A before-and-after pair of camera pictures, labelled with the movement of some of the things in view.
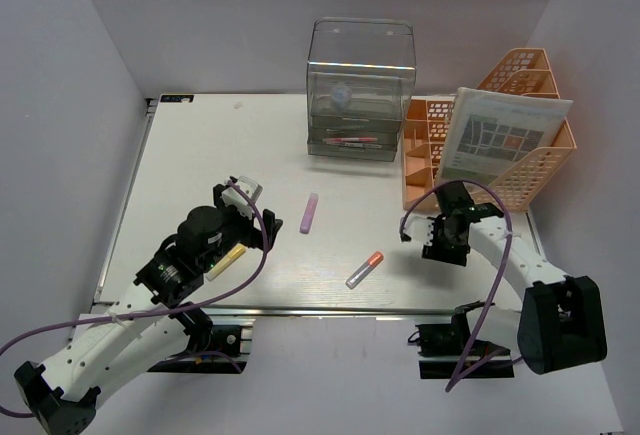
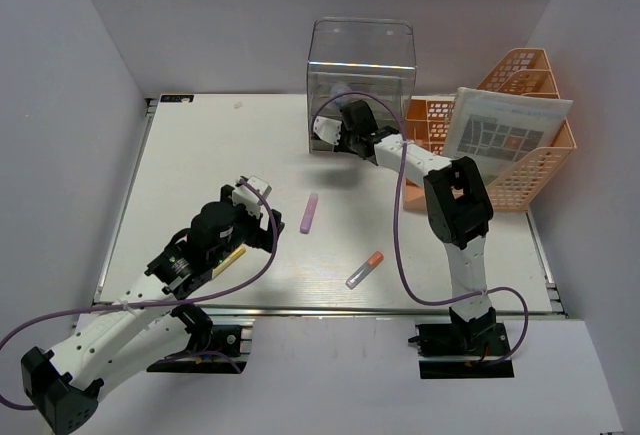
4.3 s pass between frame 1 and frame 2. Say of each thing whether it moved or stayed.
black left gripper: stayed
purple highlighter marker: stayed
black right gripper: moved
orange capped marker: stayed
